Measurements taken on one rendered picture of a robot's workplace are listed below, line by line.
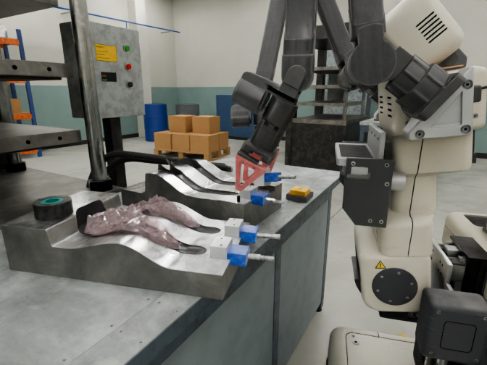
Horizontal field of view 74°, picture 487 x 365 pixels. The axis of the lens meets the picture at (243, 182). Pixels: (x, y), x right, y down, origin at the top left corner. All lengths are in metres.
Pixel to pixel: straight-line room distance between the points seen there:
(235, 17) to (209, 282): 8.60
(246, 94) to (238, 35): 8.28
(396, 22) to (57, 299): 0.87
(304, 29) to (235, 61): 8.28
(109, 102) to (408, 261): 1.34
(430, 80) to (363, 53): 0.12
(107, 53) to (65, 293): 1.14
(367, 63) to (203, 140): 5.17
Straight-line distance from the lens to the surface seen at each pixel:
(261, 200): 0.91
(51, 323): 0.70
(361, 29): 0.62
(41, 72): 1.41
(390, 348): 1.44
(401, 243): 0.86
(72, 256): 0.79
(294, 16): 0.66
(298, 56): 0.64
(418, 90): 0.64
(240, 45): 8.87
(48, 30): 8.21
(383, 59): 0.62
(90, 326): 0.66
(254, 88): 0.66
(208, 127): 5.89
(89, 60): 1.43
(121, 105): 1.68
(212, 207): 0.95
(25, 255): 0.87
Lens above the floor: 1.19
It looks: 16 degrees down
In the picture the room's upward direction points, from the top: straight up
